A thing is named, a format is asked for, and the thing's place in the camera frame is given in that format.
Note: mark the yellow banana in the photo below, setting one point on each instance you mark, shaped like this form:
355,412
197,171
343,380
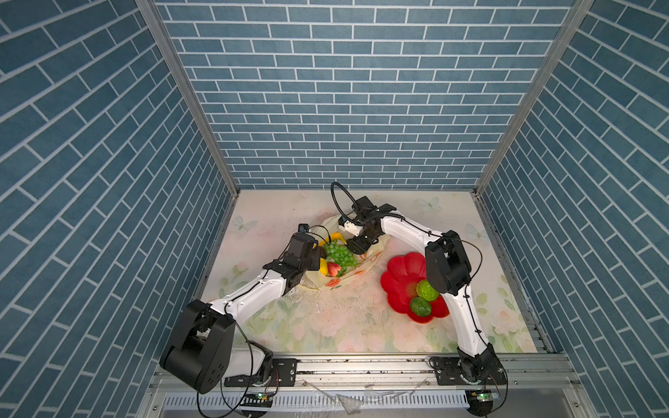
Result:
335,238

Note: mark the cream printed plastic bag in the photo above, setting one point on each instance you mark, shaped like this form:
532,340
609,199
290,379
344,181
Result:
316,281

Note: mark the light green pear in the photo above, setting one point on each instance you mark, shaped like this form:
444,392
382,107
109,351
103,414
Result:
426,291

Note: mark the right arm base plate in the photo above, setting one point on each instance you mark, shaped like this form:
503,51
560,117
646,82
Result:
454,371

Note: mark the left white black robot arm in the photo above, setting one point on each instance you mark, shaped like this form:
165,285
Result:
200,349

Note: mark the aluminium front rail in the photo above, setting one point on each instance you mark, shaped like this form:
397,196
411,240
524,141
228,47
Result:
405,372

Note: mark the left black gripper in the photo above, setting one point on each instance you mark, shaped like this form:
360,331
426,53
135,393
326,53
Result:
314,257

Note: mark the green grape bunch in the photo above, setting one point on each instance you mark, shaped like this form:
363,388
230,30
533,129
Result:
341,255

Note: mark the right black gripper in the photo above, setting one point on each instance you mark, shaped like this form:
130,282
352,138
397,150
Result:
359,247

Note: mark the red flower-shaped plate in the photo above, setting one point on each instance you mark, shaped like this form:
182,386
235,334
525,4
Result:
399,283

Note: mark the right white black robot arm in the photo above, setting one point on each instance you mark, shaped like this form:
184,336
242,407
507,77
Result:
448,271

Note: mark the dark green lime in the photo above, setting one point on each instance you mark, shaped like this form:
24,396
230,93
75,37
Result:
420,307

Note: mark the red strawberry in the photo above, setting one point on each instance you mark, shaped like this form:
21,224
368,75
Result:
334,269

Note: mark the yellow lemon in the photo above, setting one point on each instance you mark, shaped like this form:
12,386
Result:
324,268

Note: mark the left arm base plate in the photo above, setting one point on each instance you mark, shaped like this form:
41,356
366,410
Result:
281,372

